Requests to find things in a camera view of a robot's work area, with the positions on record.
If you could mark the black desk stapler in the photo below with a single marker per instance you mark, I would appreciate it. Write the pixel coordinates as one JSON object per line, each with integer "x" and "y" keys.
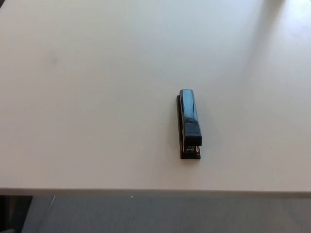
{"x": 190, "y": 116}

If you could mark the dark table leg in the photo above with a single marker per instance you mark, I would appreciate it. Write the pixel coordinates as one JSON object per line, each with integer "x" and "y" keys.
{"x": 11, "y": 213}

